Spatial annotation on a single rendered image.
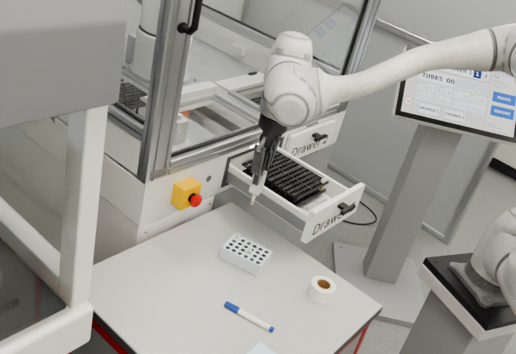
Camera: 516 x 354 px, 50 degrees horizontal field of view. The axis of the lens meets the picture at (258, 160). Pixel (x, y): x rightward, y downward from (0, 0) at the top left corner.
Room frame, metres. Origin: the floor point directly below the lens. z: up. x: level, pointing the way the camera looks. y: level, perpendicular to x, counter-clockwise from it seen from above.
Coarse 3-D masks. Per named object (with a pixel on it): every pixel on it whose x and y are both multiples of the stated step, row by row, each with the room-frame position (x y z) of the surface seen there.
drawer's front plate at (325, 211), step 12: (348, 192) 1.48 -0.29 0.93; (360, 192) 1.54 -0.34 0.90; (324, 204) 1.37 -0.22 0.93; (336, 204) 1.42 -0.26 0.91; (348, 204) 1.49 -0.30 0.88; (312, 216) 1.32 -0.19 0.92; (324, 216) 1.37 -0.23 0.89; (348, 216) 1.51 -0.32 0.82; (312, 228) 1.32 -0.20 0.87; (324, 228) 1.39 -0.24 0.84
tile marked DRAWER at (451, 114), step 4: (448, 108) 2.18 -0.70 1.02; (444, 112) 2.17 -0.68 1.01; (448, 112) 2.17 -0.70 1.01; (452, 112) 2.18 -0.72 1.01; (456, 112) 2.18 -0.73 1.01; (460, 112) 2.18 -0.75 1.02; (464, 112) 2.19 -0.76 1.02; (444, 116) 2.16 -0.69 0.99; (448, 116) 2.16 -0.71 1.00; (452, 116) 2.17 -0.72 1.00; (456, 116) 2.17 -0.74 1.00; (460, 116) 2.17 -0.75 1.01; (464, 116) 2.18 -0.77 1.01; (452, 120) 2.16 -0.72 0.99; (456, 120) 2.16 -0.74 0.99; (460, 120) 2.16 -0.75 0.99; (464, 120) 2.17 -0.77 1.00
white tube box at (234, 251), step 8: (232, 240) 1.28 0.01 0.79; (240, 240) 1.29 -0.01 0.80; (248, 240) 1.29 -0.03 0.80; (224, 248) 1.23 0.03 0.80; (232, 248) 1.24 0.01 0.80; (240, 248) 1.25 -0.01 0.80; (256, 248) 1.27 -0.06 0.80; (264, 248) 1.28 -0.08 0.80; (224, 256) 1.23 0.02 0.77; (232, 256) 1.22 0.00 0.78; (240, 256) 1.21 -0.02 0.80; (248, 256) 1.22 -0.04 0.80; (256, 256) 1.24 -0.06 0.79; (264, 256) 1.25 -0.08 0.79; (240, 264) 1.21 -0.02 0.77; (248, 264) 1.20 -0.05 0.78; (256, 264) 1.20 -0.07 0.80; (264, 264) 1.22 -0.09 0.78; (256, 272) 1.20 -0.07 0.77
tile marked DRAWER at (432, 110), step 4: (420, 104) 2.17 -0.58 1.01; (424, 104) 2.17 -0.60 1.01; (428, 104) 2.18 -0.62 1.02; (432, 104) 2.18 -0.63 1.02; (420, 108) 2.16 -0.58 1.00; (424, 108) 2.16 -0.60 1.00; (428, 108) 2.17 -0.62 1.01; (432, 108) 2.17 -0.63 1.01; (436, 108) 2.17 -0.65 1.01; (440, 108) 2.18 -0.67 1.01; (420, 112) 2.15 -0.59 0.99; (424, 112) 2.15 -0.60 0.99; (428, 112) 2.16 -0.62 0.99; (432, 112) 2.16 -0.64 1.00; (436, 112) 2.16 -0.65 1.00; (436, 116) 2.15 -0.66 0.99
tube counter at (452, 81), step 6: (450, 78) 2.26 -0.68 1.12; (456, 78) 2.27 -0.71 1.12; (450, 84) 2.25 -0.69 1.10; (456, 84) 2.25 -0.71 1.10; (462, 84) 2.26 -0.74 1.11; (468, 84) 2.26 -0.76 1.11; (474, 84) 2.27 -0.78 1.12; (480, 84) 2.27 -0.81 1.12; (486, 84) 2.28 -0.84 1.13; (468, 90) 2.25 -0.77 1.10; (474, 90) 2.25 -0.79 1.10; (480, 90) 2.26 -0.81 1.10; (486, 90) 2.26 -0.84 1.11
